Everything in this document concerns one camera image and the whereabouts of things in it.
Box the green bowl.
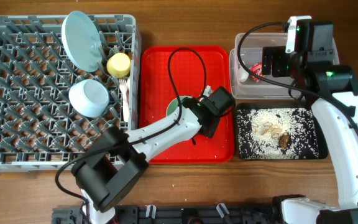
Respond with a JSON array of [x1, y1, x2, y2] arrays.
[[165, 95, 192, 116]]

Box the red snack wrapper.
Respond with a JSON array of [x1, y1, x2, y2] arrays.
[[249, 62, 265, 78]]

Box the white napkin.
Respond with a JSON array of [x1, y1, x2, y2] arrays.
[[237, 63, 249, 83]]

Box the rice and food scraps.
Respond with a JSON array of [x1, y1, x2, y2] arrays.
[[236, 107, 319, 160]]

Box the white plastic spoon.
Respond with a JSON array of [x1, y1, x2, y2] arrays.
[[127, 77, 131, 94]]

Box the white plastic fork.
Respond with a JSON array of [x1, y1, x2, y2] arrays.
[[119, 78, 129, 122]]

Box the yellow plastic cup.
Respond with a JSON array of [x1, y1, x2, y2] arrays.
[[106, 52, 131, 78]]

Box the light blue small bowl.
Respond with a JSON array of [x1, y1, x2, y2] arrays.
[[68, 79, 109, 118]]

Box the light blue plate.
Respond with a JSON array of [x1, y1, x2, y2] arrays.
[[62, 11, 102, 72]]

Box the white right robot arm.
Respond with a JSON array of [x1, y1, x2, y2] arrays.
[[262, 16, 358, 223]]

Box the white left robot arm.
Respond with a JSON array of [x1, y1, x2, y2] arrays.
[[71, 86, 234, 223]]

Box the black waste tray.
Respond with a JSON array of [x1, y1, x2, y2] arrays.
[[234, 101, 329, 161]]

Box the grey dishwasher rack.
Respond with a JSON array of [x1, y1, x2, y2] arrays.
[[0, 14, 141, 172]]

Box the clear plastic bin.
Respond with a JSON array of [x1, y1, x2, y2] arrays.
[[229, 32, 342, 100]]

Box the red plastic tray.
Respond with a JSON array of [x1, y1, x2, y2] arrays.
[[138, 46, 234, 164]]

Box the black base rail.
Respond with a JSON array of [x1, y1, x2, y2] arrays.
[[51, 202, 279, 224]]

